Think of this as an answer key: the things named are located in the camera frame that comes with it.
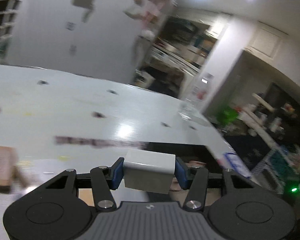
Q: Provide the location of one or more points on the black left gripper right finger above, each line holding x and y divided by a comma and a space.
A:
197, 180

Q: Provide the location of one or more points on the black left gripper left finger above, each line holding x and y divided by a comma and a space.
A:
101, 180

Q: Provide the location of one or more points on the black open storage box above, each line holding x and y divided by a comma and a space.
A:
192, 155

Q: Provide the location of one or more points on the blue white tissue pack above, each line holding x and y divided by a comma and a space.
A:
237, 164

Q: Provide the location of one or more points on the green shopping bag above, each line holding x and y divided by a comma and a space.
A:
226, 116

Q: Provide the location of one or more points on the white plush sheep hanging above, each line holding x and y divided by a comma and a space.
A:
147, 34

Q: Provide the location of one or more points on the brown cardboard box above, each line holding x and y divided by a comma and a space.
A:
9, 170

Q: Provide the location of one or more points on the white rectangular box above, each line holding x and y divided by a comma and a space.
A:
148, 171

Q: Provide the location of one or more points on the clear water bottle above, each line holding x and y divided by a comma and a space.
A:
191, 103

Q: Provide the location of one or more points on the white drawer cabinet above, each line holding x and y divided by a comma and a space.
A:
8, 13

